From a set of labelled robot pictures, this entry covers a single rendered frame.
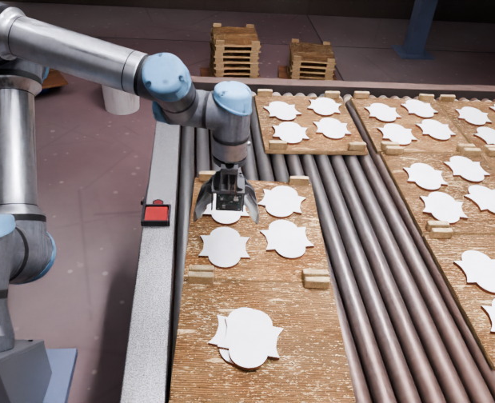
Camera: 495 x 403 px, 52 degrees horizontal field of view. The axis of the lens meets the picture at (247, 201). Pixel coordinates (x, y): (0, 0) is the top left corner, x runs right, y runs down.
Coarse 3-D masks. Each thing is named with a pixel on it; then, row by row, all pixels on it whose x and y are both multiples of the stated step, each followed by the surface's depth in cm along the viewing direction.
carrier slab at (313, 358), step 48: (192, 288) 115; (240, 288) 116; (288, 288) 117; (192, 336) 104; (288, 336) 106; (336, 336) 107; (192, 384) 96; (240, 384) 96; (288, 384) 97; (336, 384) 98
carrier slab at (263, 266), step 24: (312, 192) 148; (192, 216) 135; (264, 216) 138; (312, 216) 139; (192, 240) 128; (264, 240) 130; (312, 240) 131; (192, 264) 121; (240, 264) 122; (264, 264) 123; (288, 264) 123; (312, 264) 124
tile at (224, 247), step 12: (228, 228) 131; (204, 240) 127; (216, 240) 127; (228, 240) 127; (240, 240) 128; (204, 252) 123; (216, 252) 124; (228, 252) 124; (240, 252) 124; (216, 264) 120; (228, 264) 121
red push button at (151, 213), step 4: (148, 208) 138; (152, 208) 138; (156, 208) 138; (160, 208) 138; (164, 208) 138; (148, 212) 137; (152, 212) 137; (156, 212) 137; (160, 212) 137; (164, 212) 137; (148, 216) 135; (152, 216) 135; (156, 216) 135; (160, 216) 136; (164, 216) 136
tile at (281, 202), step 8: (264, 192) 145; (272, 192) 145; (280, 192) 145; (288, 192) 146; (296, 192) 146; (264, 200) 142; (272, 200) 142; (280, 200) 142; (288, 200) 143; (296, 200) 143; (304, 200) 144; (272, 208) 139; (280, 208) 139; (288, 208) 140; (296, 208) 140; (272, 216) 137; (280, 216) 137; (288, 216) 137
